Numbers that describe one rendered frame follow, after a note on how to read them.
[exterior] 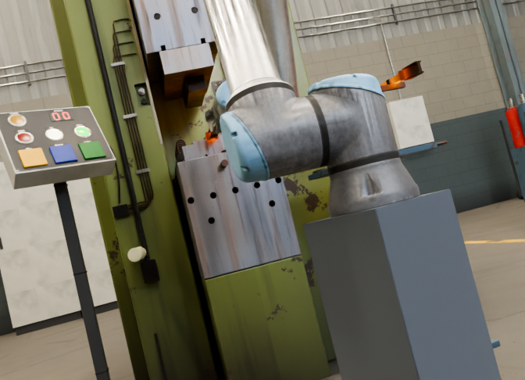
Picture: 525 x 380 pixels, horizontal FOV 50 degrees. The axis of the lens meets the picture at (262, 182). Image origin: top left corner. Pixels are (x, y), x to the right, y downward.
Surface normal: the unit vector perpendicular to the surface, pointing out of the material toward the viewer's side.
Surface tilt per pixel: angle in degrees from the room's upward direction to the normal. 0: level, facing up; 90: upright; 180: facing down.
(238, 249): 90
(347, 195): 70
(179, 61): 90
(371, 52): 90
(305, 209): 90
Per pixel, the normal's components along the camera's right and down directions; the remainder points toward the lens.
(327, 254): -0.81, 0.16
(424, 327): 0.54, -0.18
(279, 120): 0.07, -0.36
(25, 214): 0.23, -0.12
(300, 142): 0.22, 0.22
